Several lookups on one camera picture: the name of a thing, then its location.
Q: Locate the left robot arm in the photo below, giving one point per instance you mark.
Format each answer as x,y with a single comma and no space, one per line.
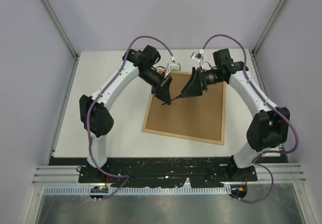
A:
95,109

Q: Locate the white slotted cable duct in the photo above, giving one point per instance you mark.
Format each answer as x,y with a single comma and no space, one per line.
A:
89,190

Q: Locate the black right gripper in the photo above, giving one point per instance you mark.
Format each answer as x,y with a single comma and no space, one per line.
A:
196,84

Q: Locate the left aluminium corner post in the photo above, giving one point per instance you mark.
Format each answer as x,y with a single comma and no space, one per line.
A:
59,27

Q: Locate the black speckled base plate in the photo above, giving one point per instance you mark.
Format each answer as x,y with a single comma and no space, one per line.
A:
160,172

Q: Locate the wooden picture frame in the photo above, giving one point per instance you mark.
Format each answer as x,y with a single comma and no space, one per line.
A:
199,118

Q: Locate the red handled screwdriver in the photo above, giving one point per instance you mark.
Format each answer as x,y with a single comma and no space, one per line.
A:
175,98

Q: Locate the aluminium rail across front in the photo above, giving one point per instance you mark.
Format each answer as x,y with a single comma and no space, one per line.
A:
50,175

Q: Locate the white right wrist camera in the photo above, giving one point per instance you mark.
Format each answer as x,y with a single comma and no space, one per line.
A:
199,57

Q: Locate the aluminium corner post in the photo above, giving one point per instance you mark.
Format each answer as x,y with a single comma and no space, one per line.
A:
59,27
276,13

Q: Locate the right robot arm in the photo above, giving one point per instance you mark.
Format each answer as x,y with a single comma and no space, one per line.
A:
268,128

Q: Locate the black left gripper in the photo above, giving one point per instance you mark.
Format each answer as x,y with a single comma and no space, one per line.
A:
163,93

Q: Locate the right aluminium corner post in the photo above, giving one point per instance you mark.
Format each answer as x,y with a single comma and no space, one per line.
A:
276,13

